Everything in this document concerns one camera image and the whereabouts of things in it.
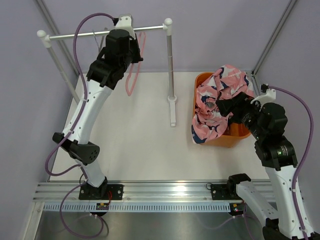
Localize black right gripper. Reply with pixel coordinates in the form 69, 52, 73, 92
215, 91, 266, 140

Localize pink shark print shorts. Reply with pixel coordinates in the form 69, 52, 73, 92
191, 64, 254, 145

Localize pink hanger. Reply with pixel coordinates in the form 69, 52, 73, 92
125, 31, 147, 97

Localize grey metal hanger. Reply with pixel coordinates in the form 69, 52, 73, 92
93, 31, 104, 52

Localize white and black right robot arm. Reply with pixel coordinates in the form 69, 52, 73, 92
216, 92, 320, 240

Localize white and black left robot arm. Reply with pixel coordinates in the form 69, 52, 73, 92
52, 29, 143, 200

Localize orange plastic basket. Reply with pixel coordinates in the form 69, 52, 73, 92
192, 72, 251, 148

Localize silver clothes rack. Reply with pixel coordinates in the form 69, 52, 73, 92
37, 12, 177, 133

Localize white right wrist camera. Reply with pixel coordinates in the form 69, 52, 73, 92
250, 84, 276, 106

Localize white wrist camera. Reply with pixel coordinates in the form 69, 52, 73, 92
250, 84, 276, 106
115, 14, 137, 40

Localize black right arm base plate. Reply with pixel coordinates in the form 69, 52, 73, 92
209, 183, 241, 201

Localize aluminium front rail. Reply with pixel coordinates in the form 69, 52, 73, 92
33, 180, 218, 203

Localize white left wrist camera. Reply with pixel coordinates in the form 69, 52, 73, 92
115, 14, 137, 40

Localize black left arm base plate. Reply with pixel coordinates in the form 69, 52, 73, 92
78, 184, 124, 201

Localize white slotted cable duct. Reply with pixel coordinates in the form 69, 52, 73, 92
43, 202, 231, 213

